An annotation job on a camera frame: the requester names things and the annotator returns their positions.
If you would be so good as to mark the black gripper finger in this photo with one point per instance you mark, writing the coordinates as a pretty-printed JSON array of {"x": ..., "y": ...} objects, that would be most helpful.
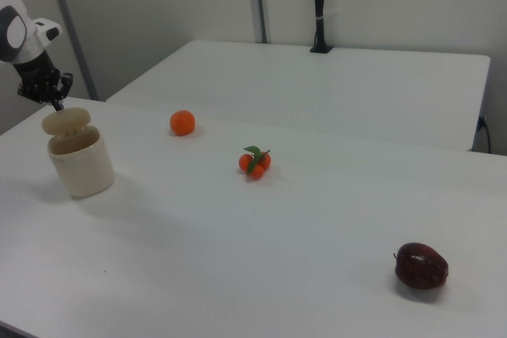
[
  {"x": 61, "y": 104},
  {"x": 56, "y": 106}
]

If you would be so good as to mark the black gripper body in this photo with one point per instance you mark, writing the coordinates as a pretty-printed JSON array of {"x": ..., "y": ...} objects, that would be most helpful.
[{"x": 41, "y": 80}]

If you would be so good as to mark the cream round bin lid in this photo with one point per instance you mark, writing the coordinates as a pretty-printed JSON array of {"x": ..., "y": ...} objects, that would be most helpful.
[{"x": 65, "y": 121}]

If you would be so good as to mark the cream plastic garbage bin body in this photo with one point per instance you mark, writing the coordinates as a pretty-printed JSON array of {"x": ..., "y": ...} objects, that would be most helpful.
[{"x": 81, "y": 164}]

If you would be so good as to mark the orange mandarin fruit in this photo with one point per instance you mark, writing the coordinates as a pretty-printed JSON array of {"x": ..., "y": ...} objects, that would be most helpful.
[{"x": 182, "y": 122}]

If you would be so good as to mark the small oranges cluster with leaves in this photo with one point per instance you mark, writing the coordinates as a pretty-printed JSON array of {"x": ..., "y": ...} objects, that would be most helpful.
[{"x": 255, "y": 164}]

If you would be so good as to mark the black pole with base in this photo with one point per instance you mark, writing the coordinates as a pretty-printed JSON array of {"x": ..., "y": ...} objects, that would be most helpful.
[{"x": 320, "y": 9}]

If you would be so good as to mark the dark red apple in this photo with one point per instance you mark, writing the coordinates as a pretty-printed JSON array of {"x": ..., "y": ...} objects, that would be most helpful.
[{"x": 420, "y": 266}]

